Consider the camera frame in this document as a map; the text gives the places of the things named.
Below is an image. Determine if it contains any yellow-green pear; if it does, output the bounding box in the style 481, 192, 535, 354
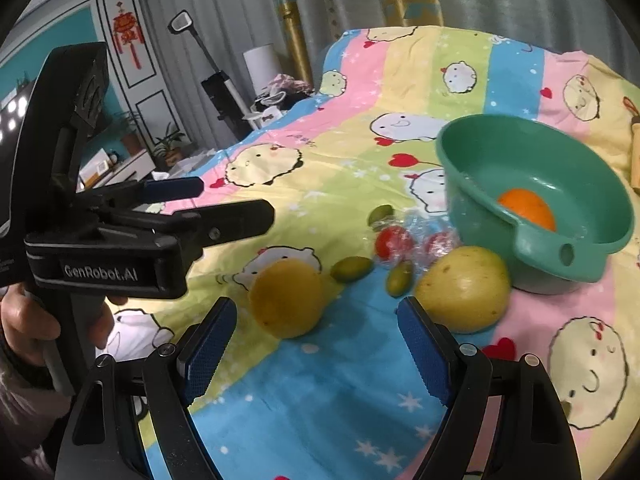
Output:
413, 246, 511, 334

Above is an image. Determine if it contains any yellow lemon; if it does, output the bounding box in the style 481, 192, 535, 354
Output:
248, 259, 326, 339

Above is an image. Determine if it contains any green olive fruit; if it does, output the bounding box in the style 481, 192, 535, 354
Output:
385, 260, 413, 298
330, 256, 374, 284
367, 204, 395, 228

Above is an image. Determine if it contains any red tomato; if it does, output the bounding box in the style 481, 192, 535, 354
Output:
374, 226, 416, 262
423, 230, 460, 261

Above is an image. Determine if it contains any orange fruit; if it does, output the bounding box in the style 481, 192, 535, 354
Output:
498, 188, 556, 232

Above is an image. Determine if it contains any green plastic basin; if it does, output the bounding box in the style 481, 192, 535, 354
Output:
436, 115, 634, 295

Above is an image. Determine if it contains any person's left hand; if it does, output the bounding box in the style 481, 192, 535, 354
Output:
0, 282, 129, 366

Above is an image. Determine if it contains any potted green plant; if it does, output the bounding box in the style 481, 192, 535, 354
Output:
153, 122, 186, 168

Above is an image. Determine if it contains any black upright vacuum cleaner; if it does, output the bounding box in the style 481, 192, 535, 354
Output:
167, 10, 257, 140

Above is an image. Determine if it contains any colourful cartoon bed sheet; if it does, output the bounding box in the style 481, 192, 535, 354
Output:
106, 26, 639, 479

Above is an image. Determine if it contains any clutter pile of bags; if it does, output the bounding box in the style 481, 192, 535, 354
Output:
244, 74, 314, 128

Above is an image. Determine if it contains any red chinese knot decoration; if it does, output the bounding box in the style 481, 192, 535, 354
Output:
112, 1, 144, 70

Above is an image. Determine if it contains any white cylindrical lamp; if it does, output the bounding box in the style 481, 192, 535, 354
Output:
243, 44, 281, 94

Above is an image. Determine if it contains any grey and gold curtain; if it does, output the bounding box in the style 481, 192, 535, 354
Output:
140, 0, 639, 148

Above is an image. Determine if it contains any yellow bear water bottle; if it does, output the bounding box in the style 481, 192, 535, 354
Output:
623, 96, 640, 194

